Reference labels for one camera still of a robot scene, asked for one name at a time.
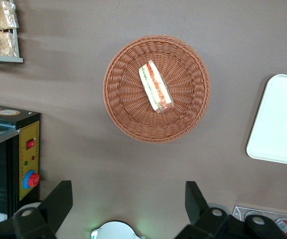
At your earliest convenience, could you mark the cream plastic tray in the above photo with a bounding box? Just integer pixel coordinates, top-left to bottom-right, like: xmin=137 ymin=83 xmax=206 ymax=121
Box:
xmin=246 ymin=74 xmax=287 ymax=167

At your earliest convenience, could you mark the clear acrylic bottle rack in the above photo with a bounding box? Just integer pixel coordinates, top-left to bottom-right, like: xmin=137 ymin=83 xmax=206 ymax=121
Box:
xmin=232 ymin=205 xmax=287 ymax=239

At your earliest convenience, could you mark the grey snack tray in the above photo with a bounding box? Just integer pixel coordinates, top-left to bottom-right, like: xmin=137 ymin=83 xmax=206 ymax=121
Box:
xmin=0 ymin=0 xmax=24 ymax=63

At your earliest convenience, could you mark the brown round wicker basket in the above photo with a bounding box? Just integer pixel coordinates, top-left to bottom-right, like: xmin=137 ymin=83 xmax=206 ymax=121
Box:
xmin=102 ymin=35 xmax=211 ymax=144

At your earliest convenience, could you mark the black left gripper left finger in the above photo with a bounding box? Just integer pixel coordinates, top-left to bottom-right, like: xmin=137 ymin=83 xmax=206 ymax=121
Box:
xmin=0 ymin=180 xmax=74 ymax=239

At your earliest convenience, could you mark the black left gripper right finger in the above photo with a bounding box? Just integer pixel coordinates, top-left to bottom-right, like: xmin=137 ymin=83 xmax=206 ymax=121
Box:
xmin=174 ymin=181 xmax=287 ymax=239

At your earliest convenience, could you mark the black food warmer appliance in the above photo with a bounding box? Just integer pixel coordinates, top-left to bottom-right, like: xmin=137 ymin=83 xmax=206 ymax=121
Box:
xmin=0 ymin=103 xmax=42 ymax=223

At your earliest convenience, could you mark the triangle sandwich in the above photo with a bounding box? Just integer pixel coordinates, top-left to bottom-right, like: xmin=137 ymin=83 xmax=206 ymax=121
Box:
xmin=138 ymin=60 xmax=175 ymax=115

